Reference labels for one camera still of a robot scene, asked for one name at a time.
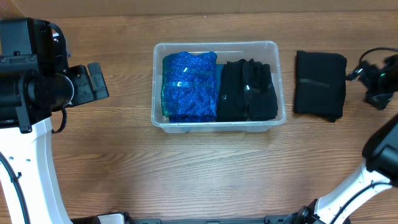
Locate large black garment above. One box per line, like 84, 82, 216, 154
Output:
294, 50, 347, 123

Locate blue sequin cloth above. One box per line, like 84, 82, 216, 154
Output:
161, 52, 218, 123

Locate small black garment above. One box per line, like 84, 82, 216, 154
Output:
216, 59, 247, 122

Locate blue denim jeans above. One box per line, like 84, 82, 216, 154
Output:
215, 64, 226, 102

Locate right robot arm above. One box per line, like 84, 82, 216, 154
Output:
284, 55, 397, 224

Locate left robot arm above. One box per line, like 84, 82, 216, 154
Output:
1, 17, 109, 223

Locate clear plastic storage bin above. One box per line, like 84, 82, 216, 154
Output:
151, 40, 286, 134

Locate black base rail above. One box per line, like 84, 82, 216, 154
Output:
70, 212, 297, 224

